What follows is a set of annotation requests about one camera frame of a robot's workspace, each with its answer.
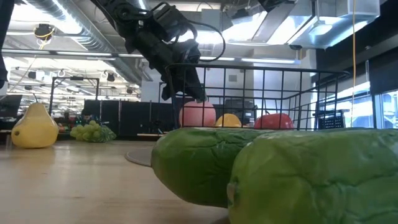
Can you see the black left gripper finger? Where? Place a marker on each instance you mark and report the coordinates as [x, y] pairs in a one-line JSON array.
[[167, 93], [189, 84]]

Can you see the pink peach with leaf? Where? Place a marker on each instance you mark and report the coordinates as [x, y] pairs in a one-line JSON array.
[[196, 115]]

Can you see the yellow star fruit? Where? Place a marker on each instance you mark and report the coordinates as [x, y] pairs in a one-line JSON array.
[[228, 121]]

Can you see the green grapes bunch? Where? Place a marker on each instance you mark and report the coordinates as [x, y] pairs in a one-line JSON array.
[[90, 132]]

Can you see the red apple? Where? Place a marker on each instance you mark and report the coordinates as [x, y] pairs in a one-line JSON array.
[[273, 122]]

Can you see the yellow pear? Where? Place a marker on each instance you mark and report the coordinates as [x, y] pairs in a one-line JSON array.
[[34, 127]]

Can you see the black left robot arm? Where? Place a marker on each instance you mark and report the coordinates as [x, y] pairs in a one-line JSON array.
[[133, 18]]

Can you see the round grey mat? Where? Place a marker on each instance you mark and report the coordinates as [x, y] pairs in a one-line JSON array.
[[141, 157]]

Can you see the green cucumber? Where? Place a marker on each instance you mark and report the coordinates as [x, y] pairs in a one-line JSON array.
[[192, 168], [311, 180]]

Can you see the person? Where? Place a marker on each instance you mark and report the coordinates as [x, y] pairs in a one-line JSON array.
[[86, 115]]

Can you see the black perforated stand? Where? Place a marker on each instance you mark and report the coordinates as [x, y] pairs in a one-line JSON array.
[[331, 122]]

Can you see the dark monitor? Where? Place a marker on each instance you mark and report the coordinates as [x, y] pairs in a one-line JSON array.
[[9, 105]]

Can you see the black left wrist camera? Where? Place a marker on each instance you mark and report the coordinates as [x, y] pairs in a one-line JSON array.
[[169, 18]]

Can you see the black partition wall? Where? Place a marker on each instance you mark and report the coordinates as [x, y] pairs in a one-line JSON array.
[[130, 118]]

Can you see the black metal stand frame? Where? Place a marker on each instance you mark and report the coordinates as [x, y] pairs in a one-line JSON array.
[[76, 78]]

